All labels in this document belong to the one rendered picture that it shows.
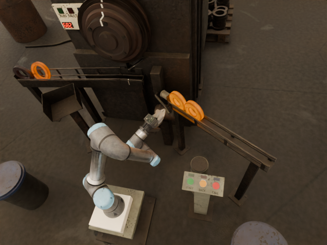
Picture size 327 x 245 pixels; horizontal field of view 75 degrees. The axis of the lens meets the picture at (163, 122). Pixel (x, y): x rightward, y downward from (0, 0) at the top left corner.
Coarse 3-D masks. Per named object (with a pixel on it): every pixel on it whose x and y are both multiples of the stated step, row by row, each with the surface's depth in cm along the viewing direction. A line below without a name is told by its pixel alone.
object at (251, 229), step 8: (248, 224) 127; (256, 224) 126; (264, 224) 127; (240, 232) 125; (248, 232) 124; (256, 232) 124; (264, 232) 124; (272, 232) 123; (232, 240) 124; (240, 240) 123; (248, 240) 122; (256, 240) 122; (264, 240) 121; (272, 240) 121; (280, 240) 120
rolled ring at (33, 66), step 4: (32, 64) 195; (36, 64) 193; (40, 64) 192; (44, 64) 194; (32, 68) 197; (44, 68) 193; (32, 72) 200; (36, 72) 201; (48, 72) 196; (36, 76) 201; (40, 76) 203; (48, 76) 197
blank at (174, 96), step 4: (172, 92) 150; (176, 92) 148; (172, 96) 152; (176, 96) 147; (180, 96) 146; (172, 100) 156; (176, 100) 157; (180, 100) 147; (184, 100) 147; (176, 104) 156; (180, 104) 150; (184, 108) 151
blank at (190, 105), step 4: (184, 104) 145; (188, 104) 141; (192, 104) 138; (196, 104) 138; (188, 108) 145; (192, 108) 141; (196, 108) 137; (200, 108) 138; (188, 112) 148; (192, 112) 148; (196, 112) 140; (200, 112) 138; (196, 116) 143; (200, 116) 139
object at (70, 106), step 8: (56, 88) 175; (64, 88) 177; (72, 88) 180; (48, 96) 177; (56, 96) 180; (64, 96) 183; (72, 96) 184; (48, 104) 179; (56, 104) 183; (64, 104) 181; (72, 104) 179; (80, 104) 172; (48, 112) 171; (56, 112) 177; (64, 112) 175; (72, 112) 173; (80, 120) 192; (80, 128) 200; (88, 128) 204; (88, 144) 225; (88, 152) 220
